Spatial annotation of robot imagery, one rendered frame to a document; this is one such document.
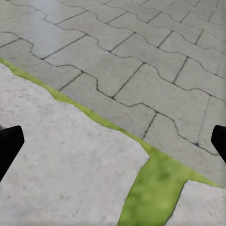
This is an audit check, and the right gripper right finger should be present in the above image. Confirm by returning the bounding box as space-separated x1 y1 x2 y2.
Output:
211 125 226 163

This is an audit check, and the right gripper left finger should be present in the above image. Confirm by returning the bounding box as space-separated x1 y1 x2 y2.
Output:
0 125 24 182

